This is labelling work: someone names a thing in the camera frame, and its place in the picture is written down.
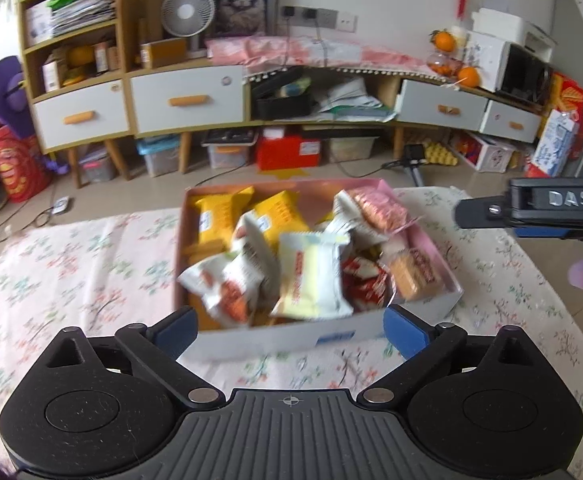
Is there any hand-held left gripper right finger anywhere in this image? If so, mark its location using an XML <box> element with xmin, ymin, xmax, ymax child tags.
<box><xmin>356</xmin><ymin>304</ymin><xmax>542</xmax><ymax>407</ymax></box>

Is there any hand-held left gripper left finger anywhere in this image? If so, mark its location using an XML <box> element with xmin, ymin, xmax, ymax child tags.
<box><xmin>41</xmin><ymin>306</ymin><xmax>223</xmax><ymax>408</ymax></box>

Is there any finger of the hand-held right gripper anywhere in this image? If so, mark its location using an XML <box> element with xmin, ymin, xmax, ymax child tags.
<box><xmin>454</xmin><ymin>194</ymin><xmax>513</xmax><ymax>230</ymax></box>
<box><xmin>514</xmin><ymin>226</ymin><xmax>575</xmax><ymax>240</ymax></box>

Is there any small red snack packet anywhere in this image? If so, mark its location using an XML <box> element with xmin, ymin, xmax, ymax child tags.
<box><xmin>351</xmin><ymin>275</ymin><xmax>397</xmax><ymax>311</ymax></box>
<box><xmin>341</xmin><ymin>255</ymin><xmax>387</xmax><ymax>286</ymax></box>

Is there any white cookie snack packet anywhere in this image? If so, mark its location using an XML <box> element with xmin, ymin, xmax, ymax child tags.
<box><xmin>177</xmin><ymin>252</ymin><xmax>264</xmax><ymax>326</ymax></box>

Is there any beige and red wafer packet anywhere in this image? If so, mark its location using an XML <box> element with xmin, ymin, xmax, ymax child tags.
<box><xmin>389</xmin><ymin>247</ymin><xmax>445</xmax><ymax>301</ymax></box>

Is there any pink nougat packet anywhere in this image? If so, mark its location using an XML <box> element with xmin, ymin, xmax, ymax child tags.
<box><xmin>346</xmin><ymin>185</ymin><xmax>422</xmax><ymax>238</ymax></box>

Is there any pink and silver cardboard box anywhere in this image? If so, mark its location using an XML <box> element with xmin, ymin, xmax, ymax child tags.
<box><xmin>171</xmin><ymin>177</ymin><xmax>465</xmax><ymax>363</ymax></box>

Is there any cream white snack packet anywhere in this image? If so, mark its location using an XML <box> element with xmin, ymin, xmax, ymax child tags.
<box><xmin>270</xmin><ymin>230</ymin><xmax>355</xmax><ymax>321</ymax></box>

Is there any white and brown snack packet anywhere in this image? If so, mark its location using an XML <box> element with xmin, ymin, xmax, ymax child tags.
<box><xmin>231</xmin><ymin>212</ymin><xmax>284</xmax><ymax>306</ymax></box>

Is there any large orange-yellow snack packet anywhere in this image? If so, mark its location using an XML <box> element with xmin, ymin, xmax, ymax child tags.
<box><xmin>186</xmin><ymin>187</ymin><xmax>254</xmax><ymax>261</ymax></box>

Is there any grey white printed snack packet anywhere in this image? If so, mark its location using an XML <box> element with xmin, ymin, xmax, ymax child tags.
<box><xmin>329</xmin><ymin>189</ymin><xmax>372</xmax><ymax>261</ymax></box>

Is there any dark yellow snack packet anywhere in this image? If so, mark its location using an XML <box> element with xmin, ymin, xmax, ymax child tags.
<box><xmin>244</xmin><ymin>191</ymin><xmax>309</xmax><ymax>251</ymax></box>

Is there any white and red patterned box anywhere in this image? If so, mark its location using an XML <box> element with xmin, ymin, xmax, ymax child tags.
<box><xmin>449</xmin><ymin>130</ymin><xmax>517</xmax><ymax>172</ymax></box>

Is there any blue and white carton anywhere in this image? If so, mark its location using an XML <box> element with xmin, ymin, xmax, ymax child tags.
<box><xmin>529</xmin><ymin>109</ymin><xmax>579</xmax><ymax>177</ymax></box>

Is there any yellow egg tray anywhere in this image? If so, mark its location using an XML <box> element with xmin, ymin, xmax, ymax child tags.
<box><xmin>419</xmin><ymin>142</ymin><xmax>459</xmax><ymax>167</ymax></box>

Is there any black device on tripod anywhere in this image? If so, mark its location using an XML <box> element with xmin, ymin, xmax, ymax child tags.
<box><xmin>401</xmin><ymin>144</ymin><xmax>429</xmax><ymax>188</ymax></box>

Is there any small white low-cabinet drawer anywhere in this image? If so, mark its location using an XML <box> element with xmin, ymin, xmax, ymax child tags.
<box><xmin>481</xmin><ymin>101</ymin><xmax>542</xmax><ymax>143</ymax></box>

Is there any floral tablecloth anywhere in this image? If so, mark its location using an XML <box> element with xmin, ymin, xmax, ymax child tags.
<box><xmin>0</xmin><ymin>185</ymin><xmax>583</xmax><ymax>466</ymax></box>

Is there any red and yellow box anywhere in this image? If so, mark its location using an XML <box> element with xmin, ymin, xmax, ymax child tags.
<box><xmin>546</xmin><ymin>72</ymin><xmax>583</xmax><ymax>116</ymax></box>

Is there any large white low-cabinet drawer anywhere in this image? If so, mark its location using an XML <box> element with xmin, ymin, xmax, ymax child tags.
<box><xmin>394</xmin><ymin>80</ymin><xmax>489</xmax><ymax>131</ymax></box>

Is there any white microwave oven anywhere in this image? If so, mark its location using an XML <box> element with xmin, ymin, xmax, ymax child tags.
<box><xmin>464</xmin><ymin>30</ymin><xmax>555</xmax><ymax>106</ymax></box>

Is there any glass jar of oranges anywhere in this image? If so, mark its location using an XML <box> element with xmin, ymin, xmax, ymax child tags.
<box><xmin>427</xmin><ymin>51</ymin><xmax>461</xmax><ymax>77</ymax></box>

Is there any long low wooden cabinet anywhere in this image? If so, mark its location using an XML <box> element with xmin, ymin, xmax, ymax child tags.
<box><xmin>244</xmin><ymin>60</ymin><xmax>547</xmax><ymax>161</ymax></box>

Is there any pile of papers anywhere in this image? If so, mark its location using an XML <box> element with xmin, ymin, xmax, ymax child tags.
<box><xmin>316</xmin><ymin>77</ymin><xmax>397</xmax><ymax>123</ymax></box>

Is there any blue lidded storage box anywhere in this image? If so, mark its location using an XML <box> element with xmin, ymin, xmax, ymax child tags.
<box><xmin>136</xmin><ymin>135</ymin><xmax>182</xmax><ymax>178</ymax></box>

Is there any small clear storage box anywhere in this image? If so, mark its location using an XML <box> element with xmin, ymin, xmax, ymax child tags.
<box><xmin>78</xmin><ymin>147</ymin><xmax>117</xmax><ymax>185</ymax></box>

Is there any clear storage box dark lid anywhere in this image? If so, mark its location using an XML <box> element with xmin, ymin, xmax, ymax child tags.
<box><xmin>201</xmin><ymin>127</ymin><xmax>259</xmax><ymax>170</ymax></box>

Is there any white foam box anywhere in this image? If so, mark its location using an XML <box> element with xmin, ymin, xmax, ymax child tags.
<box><xmin>471</xmin><ymin>7</ymin><xmax>556</xmax><ymax>48</ymax></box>

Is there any black case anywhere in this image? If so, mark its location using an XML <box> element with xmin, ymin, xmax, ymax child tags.
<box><xmin>250</xmin><ymin>67</ymin><xmax>319</xmax><ymax>121</ymax></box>

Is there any pink cloth runner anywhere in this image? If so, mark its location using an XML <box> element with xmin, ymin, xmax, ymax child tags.
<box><xmin>205</xmin><ymin>35</ymin><xmax>467</xmax><ymax>83</ymax></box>

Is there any red round-print bag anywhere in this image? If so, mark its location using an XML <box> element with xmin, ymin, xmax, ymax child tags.
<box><xmin>0</xmin><ymin>125</ymin><xmax>52</xmax><ymax>204</ymax></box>

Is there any wide white cabinet drawer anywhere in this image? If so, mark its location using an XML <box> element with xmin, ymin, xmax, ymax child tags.
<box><xmin>128</xmin><ymin>65</ymin><xmax>246</xmax><ymax>136</ymax></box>

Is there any narrow white cabinet drawer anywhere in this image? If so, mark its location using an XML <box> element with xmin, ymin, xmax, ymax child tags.
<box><xmin>31</xmin><ymin>80</ymin><xmax>133</xmax><ymax>153</ymax></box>

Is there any brown cardboard box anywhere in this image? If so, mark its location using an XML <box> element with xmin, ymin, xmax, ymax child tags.
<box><xmin>138</xmin><ymin>37</ymin><xmax>188</xmax><ymax>68</ymax></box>

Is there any small orange and white box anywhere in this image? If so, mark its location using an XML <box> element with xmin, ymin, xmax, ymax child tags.
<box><xmin>94</xmin><ymin>40</ymin><xmax>119</xmax><ymax>73</ymax></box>

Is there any orange fruit on shelf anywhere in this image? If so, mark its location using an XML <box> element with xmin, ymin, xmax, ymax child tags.
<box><xmin>64</xmin><ymin>45</ymin><xmax>97</xmax><ymax>86</ymax></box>

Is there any purple hat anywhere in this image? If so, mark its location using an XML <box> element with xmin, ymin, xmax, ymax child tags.
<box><xmin>0</xmin><ymin>56</ymin><xmax>37</xmax><ymax>138</ymax></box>

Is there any tall wooden shelf cabinet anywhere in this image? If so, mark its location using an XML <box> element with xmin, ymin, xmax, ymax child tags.
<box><xmin>16</xmin><ymin>0</ymin><xmax>249</xmax><ymax>188</ymax></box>

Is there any white desk fan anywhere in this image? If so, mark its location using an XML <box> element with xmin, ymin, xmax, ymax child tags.
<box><xmin>160</xmin><ymin>0</ymin><xmax>214</xmax><ymax>58</ymax></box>

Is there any stack of papers on shelf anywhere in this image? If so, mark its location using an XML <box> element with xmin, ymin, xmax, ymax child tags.
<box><xmin>46</xmin><ymin>0</ymin><xmax>117</xmax><ymax>36</ymax></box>

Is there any white box on shelf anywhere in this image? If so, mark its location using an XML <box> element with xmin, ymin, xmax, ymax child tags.
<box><xmin>24</xmin><ymin>2</ymin><xmax>54</xmax><ymax>46</ymax></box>

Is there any black cable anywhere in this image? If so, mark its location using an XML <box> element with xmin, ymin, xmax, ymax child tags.
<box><xmin>251</xmin><ymin>15</ymin><xmax>295</xmax><ymax>111</ymax></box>

